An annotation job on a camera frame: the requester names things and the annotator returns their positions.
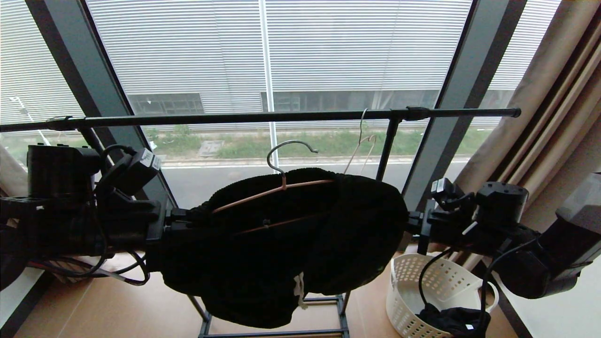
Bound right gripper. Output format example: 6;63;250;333
418;200;479;256

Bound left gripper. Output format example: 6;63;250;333
101;201;172;256

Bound black shorts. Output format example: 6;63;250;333
160;168;409;329

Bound pink clothes hanger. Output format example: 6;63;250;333
211;140;335;235
344;109;378;175

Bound white laundry basket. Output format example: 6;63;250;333
386;253;500;338

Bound black clothes rack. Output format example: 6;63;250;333
0;107;522;338

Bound black garment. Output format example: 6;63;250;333
418;303;491;337

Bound beige curtain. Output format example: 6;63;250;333
448;0;601;274
0;143;30;198

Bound window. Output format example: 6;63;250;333
0;0;562;213

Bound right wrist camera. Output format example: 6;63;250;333
431;178;476;213

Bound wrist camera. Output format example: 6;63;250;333
431;178;476;213
101;148;163;196

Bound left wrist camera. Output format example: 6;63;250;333
101;148;163;196

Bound black cable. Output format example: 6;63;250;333
418;237;545;337

